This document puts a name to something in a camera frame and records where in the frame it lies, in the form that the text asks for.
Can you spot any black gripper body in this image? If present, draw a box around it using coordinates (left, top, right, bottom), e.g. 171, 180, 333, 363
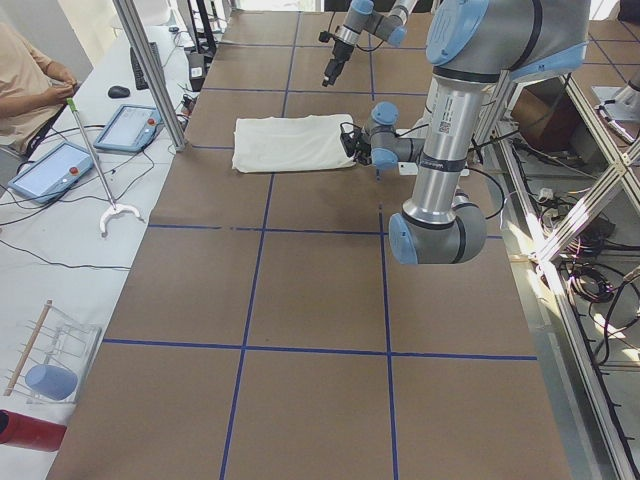
340, 122, 372, 165
319, 31, 354, 70

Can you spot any cream long-sleeve cat shirt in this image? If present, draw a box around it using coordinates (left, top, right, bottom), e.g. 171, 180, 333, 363
232, 114, 354, 173

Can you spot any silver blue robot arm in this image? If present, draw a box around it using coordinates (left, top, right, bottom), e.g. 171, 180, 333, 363
319, 0, 417, 87
341, 1, 590, 264

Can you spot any black keyboard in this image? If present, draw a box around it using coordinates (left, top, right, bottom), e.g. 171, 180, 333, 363
129, 41, 160, 91

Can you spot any far blue teach pendant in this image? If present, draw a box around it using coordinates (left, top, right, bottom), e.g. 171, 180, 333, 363
93, 104, 162, 153

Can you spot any blue teach pendant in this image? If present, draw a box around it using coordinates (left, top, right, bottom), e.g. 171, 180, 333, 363
8, 142, 93, 204
93, 104, 162, 153

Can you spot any black computer mouse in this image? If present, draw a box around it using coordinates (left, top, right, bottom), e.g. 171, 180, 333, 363
107, 85, 131, 99

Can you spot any white reacher grabber stick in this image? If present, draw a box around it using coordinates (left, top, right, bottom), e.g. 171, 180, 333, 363
66, 97, 145, 238

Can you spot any near blue teach pendant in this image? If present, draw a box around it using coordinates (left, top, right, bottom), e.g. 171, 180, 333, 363
8, 142, 93, 204

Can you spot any person in beige shirt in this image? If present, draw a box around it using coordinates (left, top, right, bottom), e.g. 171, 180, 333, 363
1, 23, 78, 156

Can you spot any clear acrylic rack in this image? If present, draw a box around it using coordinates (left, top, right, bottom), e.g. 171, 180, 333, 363
1, 306, 103, 404

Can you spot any wooden stick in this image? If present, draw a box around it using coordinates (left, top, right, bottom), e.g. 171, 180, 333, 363
3, 299, 53, 397

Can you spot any light blue cup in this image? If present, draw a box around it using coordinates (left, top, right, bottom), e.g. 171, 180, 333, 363
25, 364, 78, 401

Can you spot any red cylinder bottle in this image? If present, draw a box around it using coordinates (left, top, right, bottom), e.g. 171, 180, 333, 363
1, 410, 67, 452

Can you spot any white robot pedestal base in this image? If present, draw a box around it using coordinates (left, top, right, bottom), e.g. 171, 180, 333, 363
396, 84, 481, 171

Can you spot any aluminium frame post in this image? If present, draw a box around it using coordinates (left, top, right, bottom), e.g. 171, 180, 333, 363
113, 0, 186, 152

